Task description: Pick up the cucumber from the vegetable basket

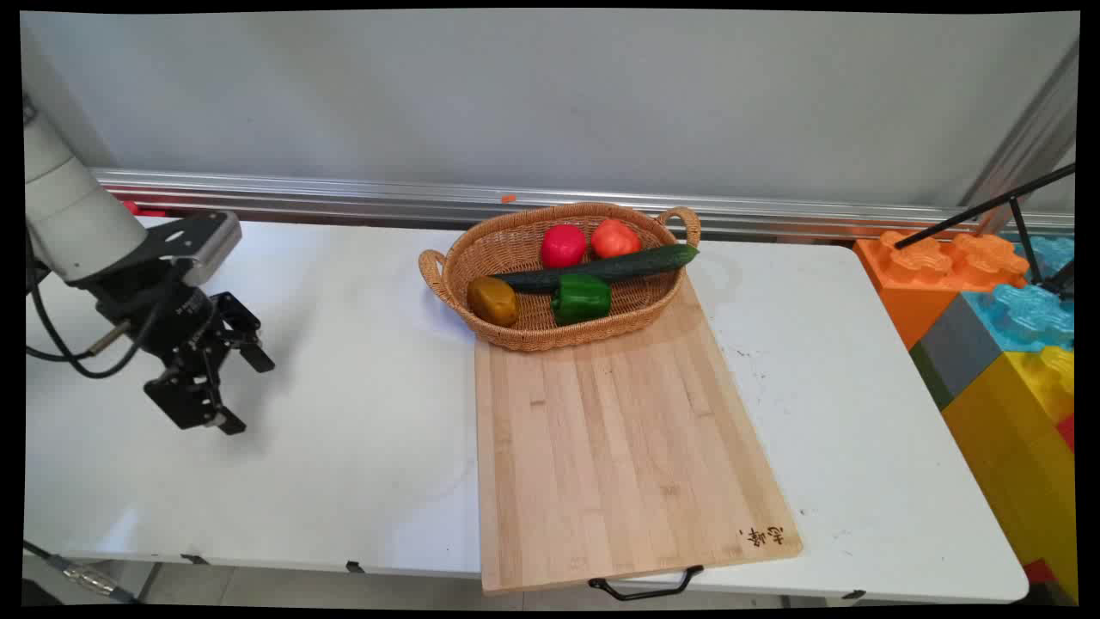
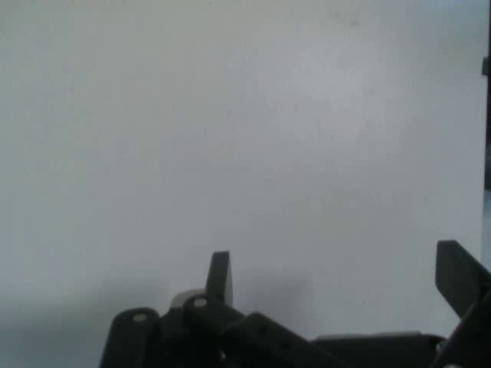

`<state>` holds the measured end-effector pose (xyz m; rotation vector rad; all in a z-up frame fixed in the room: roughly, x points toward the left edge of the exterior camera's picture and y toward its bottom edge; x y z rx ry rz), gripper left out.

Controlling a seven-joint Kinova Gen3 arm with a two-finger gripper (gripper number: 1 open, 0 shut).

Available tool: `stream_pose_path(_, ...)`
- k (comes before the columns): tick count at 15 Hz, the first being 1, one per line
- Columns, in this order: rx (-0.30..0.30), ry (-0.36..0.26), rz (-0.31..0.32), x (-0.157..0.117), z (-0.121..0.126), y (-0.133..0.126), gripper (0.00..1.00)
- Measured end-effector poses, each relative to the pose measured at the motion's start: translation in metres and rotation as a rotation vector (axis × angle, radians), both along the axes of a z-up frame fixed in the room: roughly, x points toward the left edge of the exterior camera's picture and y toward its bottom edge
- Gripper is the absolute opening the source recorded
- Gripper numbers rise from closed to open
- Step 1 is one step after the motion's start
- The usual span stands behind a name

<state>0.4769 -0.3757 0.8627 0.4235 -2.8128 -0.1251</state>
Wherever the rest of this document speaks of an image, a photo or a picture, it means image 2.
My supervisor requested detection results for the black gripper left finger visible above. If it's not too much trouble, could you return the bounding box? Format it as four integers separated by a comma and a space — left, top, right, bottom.
98, 251, 348, 368

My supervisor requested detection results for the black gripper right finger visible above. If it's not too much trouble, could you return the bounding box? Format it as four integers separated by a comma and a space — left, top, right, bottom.
431, 239, 491, 368

